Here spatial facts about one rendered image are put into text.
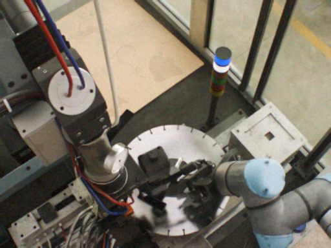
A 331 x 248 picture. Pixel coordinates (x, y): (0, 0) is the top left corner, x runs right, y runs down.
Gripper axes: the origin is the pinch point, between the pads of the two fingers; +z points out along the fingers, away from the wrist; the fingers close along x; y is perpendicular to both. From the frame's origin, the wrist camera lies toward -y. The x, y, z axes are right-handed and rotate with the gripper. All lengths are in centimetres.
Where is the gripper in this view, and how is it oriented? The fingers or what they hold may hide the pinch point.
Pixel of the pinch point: (189, 175)
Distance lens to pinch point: 101.8
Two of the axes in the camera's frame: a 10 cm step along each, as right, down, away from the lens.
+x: 4.9, 8.7, 1.0
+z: -4.3, 1.4, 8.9
